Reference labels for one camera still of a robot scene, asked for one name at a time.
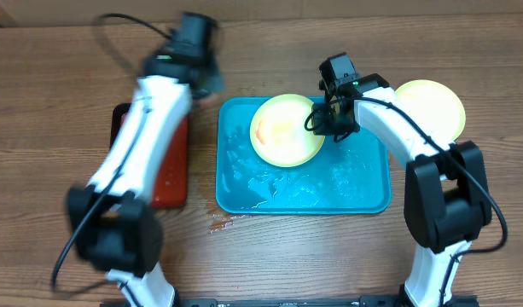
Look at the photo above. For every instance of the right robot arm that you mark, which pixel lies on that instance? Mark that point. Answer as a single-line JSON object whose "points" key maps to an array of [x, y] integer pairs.
{"points": [[446, 199]]}

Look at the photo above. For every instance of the light blue plate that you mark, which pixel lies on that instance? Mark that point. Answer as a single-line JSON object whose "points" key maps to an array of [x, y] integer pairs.
{"points": [[398, 98]]}

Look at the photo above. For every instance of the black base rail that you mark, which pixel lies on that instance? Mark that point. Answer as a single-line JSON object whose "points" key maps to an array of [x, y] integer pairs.
{"points": [[286, 302]]}

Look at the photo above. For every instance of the green plate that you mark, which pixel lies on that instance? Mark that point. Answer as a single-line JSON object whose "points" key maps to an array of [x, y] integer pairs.
{"points": [[278, 134], [438, 105]]}

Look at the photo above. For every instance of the red sponge with dark scourer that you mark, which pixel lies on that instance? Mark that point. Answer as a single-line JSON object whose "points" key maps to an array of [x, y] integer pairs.
{"points": [[206, 101]]}

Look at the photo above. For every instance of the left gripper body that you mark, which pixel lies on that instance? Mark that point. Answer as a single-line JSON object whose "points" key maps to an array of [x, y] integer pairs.
{"points": [[219, 87]]}

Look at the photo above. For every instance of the black tray with red liquid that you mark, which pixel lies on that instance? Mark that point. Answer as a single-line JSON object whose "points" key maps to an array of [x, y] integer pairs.
{"points": [[169, 185]]}

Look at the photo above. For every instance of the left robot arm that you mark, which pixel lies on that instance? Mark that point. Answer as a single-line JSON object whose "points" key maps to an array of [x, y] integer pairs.
{"points": [[113, 225]]}

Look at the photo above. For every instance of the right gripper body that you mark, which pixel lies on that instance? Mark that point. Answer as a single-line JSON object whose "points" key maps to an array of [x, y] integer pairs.
{"points": [[338, 124]]}

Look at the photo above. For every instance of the blue plastic tray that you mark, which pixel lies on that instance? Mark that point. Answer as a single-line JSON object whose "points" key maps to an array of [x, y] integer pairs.
{"points": [[349, 177]]}

